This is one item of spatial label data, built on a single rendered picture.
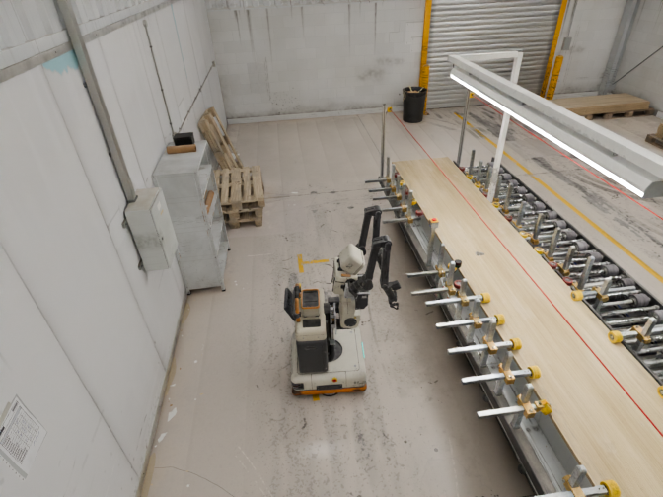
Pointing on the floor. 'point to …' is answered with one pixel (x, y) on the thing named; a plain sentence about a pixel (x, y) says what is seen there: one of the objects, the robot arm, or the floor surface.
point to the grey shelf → (209, 258)
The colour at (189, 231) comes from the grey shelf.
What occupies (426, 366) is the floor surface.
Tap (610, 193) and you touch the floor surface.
